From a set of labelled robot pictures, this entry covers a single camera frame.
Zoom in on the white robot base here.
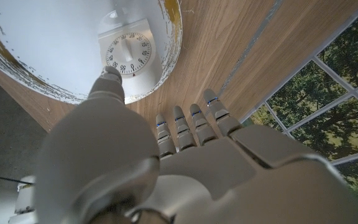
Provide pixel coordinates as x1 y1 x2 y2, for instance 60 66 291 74
0 175 39 224

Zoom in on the printed window backdrop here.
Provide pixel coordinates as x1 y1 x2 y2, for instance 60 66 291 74
239 0 358 215

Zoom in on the gold rimmed paper plate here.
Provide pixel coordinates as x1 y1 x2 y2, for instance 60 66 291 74
0 0 184 105

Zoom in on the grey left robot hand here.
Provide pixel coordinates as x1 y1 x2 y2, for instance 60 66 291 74
34 65 358 224

